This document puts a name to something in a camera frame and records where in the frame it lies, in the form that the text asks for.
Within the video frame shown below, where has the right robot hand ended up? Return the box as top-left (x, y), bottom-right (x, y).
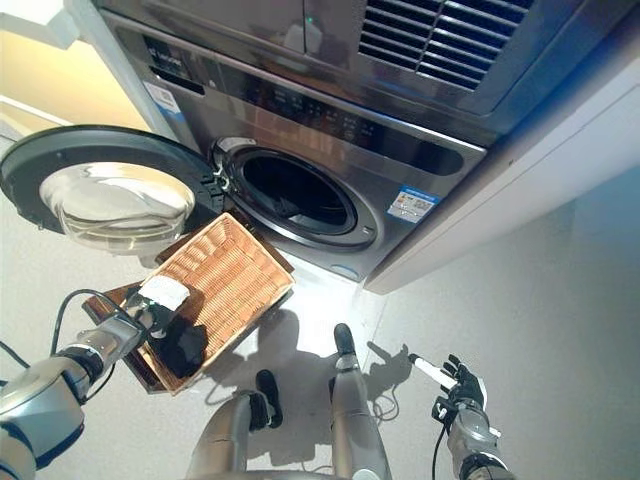
top-left (408, 353), bottom-right (488, 404)

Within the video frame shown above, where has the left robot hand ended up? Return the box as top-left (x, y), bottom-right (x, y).
top-left (124, 274), bottom-right (191, 341)

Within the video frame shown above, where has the black garment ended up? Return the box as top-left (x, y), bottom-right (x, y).
top-left (149, 312), bottom-right (210, 380)
top-left (269, 195), bottom-right (304, 220)

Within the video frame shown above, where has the round glass washing machine door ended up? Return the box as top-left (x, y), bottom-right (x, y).
top-left (0, 124), bottom-right (222, 257)

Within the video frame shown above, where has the grey front-load washing machine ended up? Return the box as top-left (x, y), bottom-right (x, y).
top-left (113, 14), bottom-right (490, 285)

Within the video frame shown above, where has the glossy dark brown stool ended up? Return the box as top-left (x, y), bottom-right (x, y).
top-left (82, 282), bottom-right (294, 396)

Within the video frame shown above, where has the orange woven wicker basket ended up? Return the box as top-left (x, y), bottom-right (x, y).
top-left (134, 212), bottom-right (296, 397)

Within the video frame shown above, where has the black left robot foot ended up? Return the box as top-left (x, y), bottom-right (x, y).
top-left (254, 369), bottom-right (285, 429)

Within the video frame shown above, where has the blue and white base sticker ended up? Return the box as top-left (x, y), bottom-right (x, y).
top-left (331, 262), bottom-right (362, 282)

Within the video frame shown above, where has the blue and white energy label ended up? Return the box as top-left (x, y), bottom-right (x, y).
top-left (146, 81), bottom-right (182, 120)

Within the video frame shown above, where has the square blue white sticker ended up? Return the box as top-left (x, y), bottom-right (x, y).
top-left (387, 184), bottom-right (443, 221)

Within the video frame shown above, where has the grey robot torso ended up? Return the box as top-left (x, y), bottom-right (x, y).
top-left (189, 467), bottom-right (361, 480)

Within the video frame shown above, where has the cream cabinet with white counter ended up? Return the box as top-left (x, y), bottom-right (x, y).
top-left (0, 0), bottom-right (147, 147)

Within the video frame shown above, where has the dark stacked tumble dryer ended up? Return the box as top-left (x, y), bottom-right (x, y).
top-left (94, 0), bottom-right (637, 136)

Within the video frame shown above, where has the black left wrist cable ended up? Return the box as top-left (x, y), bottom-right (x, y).
top-left (0, 288), bottom-right (131, 401)

